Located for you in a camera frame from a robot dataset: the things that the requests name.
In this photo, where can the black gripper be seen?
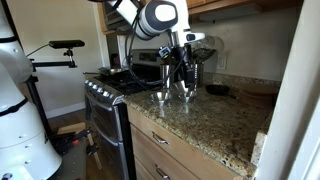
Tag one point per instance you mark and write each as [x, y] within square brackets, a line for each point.
[182, 56]

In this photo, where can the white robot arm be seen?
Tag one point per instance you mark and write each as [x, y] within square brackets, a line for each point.
[156, 15]

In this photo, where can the small silver metal bowl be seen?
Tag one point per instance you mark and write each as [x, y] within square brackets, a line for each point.
[188, 99]

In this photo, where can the large silver metal bowl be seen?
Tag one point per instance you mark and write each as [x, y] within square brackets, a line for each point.
[160, 98]

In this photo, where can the brown wooden bowl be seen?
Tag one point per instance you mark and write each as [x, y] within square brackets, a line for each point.
[258, 96]

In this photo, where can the black shallow dish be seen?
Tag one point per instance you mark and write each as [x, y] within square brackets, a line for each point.
[217, 89]

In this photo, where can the dark frying pan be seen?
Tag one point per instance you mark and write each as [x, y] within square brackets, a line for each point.
[111, 71]

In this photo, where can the wooden base cabinet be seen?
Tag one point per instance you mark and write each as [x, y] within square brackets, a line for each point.
[186, 156]

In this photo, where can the steel range hood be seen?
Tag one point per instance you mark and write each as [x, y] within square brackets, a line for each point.
[111, 20]

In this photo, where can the stainless steel stove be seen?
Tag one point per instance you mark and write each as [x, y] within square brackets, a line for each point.
[106, 130]

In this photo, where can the white tall cabinet panel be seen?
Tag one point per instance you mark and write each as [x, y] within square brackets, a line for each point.
[293, 100]

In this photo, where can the light wooden plank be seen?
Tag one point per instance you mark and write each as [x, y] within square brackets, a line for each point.
[71, 128]

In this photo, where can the black red bar clamp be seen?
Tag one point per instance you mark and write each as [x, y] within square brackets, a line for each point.
[66, 138]

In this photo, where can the perforated robot table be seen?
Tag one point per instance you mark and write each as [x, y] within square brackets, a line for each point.
[71, 163]

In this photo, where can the white wall outlet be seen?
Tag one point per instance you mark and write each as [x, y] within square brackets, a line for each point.
[221, 61]

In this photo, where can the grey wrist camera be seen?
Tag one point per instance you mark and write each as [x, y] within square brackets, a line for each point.
[165, 51]

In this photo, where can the wooden wall cabinet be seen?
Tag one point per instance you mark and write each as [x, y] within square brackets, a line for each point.
[226, 3]

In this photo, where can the black stereo camera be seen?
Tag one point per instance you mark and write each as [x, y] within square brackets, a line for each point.
[66, 44]

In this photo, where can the black camera stand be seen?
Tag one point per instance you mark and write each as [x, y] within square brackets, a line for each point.
[53, 63]

